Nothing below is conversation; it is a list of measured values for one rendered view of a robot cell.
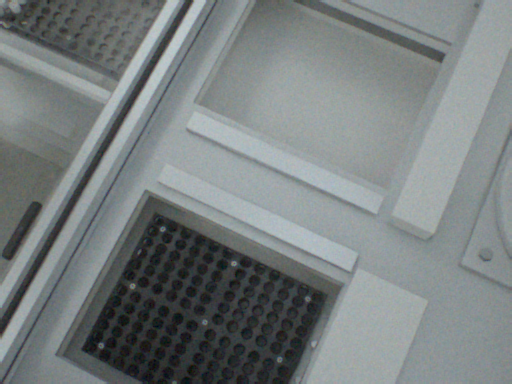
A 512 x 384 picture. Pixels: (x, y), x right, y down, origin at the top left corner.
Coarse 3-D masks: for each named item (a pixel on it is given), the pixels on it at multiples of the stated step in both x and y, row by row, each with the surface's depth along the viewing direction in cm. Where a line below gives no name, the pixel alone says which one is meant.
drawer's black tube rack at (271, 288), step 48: (192, 240) 73; (144, 288) 72; (192, 288) 75; (240, 288) 72; (288, 288) 72; (96, 336) 73; (144, 336) 71; (192, 336) 70; (240, 336) 70; (288, 336) 70
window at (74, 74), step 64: (0, 0) 40; (64, 0) 47; (128, 0) 57; (0, 64) 43; (64, 64) 51; (128, 64) 63; (0, 128) 47; (64, 128) 56; (0, 192) 51; (64, 192) 62; (0, 256) 55; (0, 320) 61
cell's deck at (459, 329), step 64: (320, 0) 79; (384, 0) 76; (448, 0) 76; (192, 64) 74; (448, 64) 74; (128, 192) 70; (256, 192) 70; (320, 192) 70; (384, 192) 70; (384, 256) 68; (448, 256) 68; (64, 320) 67; (448, 320) 66
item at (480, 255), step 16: (496, 176) 69; (496, 192) 68; (480, 208) 69; (496, 208) 67; (480, 224) 68; (496, 224) 68; (480, 240) 67; (496, 240) 67; (464, 256) 67; (480, 256) 66; (496, 256) 67; (480, 272) 66; (496, 272) 66
